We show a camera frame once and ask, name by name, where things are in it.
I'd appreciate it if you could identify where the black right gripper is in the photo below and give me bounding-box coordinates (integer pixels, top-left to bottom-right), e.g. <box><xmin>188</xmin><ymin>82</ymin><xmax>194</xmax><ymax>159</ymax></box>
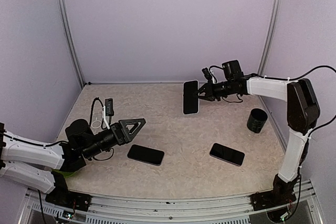
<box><xmin>194</xmin><ymin>79</ymin><xmax>235</xmax><ymax>100</ymax></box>

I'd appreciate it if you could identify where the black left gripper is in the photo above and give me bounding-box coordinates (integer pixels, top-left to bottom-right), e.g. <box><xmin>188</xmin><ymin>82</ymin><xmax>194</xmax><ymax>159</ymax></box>
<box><xmin>82</xmin><ymin>118</ymin><xmax>145</xmax><ymax>159</ymax></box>

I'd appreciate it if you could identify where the black phone table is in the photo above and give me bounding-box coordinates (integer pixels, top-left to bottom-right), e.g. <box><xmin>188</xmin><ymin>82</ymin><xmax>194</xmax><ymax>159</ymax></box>
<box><xmin>127</xmin><ymin>144</ymin><xmax>165</xmax><ymax>166</ymax></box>

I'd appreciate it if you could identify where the clear magsafe phone case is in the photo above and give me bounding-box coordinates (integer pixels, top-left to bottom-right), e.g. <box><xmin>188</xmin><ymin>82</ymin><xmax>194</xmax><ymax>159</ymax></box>
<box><xmin>90</xmin><ymin>114</ymin><xmax>103</xmax><ymax>129</ymax></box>

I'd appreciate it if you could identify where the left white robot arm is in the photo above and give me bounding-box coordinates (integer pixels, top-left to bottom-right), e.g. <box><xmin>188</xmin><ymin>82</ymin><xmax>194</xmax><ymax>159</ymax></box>
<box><xmin>1</xmin><ymin>118</ymin><xmax>146</xmax><ymax>206</ymax></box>

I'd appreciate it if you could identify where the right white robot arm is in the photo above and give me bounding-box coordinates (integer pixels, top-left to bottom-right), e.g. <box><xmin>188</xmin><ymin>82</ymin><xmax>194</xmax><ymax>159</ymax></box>
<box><xmin>192</xmin><ymin>60</ymin><xmax>320</xmax><ymax>183</ymax></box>

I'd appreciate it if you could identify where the dark red phone right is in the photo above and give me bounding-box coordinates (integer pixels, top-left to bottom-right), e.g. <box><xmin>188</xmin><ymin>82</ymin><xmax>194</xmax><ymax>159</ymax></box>
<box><xmin>209</xmin><ymin>143</ymin><xmax>245</xmax><ymax>166</ymax></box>

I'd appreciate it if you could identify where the dark green mug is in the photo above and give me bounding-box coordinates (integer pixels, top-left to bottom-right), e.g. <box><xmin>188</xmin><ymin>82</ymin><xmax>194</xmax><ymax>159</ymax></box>
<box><xmin>247</xmin><ymin>108</ymin><xmax>268</xmax><ymax>133</ymax></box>

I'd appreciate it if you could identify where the green plastic bowl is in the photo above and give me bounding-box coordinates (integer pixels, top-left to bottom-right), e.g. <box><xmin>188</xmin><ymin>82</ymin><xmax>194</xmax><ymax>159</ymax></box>
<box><xmin>53</xmin><ymin>169</ymin><xmax>75</xmax><ymax>178</ymax></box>

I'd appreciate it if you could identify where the aluminium front rail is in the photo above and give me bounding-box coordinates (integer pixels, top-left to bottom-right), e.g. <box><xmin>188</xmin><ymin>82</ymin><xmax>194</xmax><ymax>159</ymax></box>
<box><xmin>18</xmin><ymin>179</ymin><xmax>323</xmax><ymax>224</ymax></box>

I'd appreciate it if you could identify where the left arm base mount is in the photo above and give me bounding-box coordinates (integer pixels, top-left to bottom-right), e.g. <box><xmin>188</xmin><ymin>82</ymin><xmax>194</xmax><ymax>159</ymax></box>
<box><xmin>45</xmin><ymin>173</ymin><xmax>92</xmax><ymax>212</ymax></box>

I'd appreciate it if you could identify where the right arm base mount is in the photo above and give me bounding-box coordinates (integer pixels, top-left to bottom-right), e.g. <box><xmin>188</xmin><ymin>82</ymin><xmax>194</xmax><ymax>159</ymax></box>
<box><xmin>250</xmin><ymin>175</ymin><xmax>298</xmax><ymax>211</ymax></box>

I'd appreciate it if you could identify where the right aluminium frame post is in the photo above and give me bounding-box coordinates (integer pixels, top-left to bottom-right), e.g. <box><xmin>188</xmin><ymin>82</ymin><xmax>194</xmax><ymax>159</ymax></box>
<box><xmin>257</xmin><ymin>0</ymin><xmax>281</xmax><ymax>76</ymax></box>

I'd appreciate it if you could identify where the aluminium frame post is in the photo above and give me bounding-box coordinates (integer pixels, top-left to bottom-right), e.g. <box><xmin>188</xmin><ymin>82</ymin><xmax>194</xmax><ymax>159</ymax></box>
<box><xmin>257</xmin><ymin>0</ymin><xmax>281</xmax><ymax>76</ymax></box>
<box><xmin>57</xmin><ymin>0</ymin><xmax>86</xmax><ymax>88</ymax></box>

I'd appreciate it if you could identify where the left aluminium frame post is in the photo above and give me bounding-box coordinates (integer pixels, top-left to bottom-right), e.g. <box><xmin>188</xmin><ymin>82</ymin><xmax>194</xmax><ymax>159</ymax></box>
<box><xmin>57</xmin><ymin>0</ymin><xmax>86</xmax><ymax>88</ymax></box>

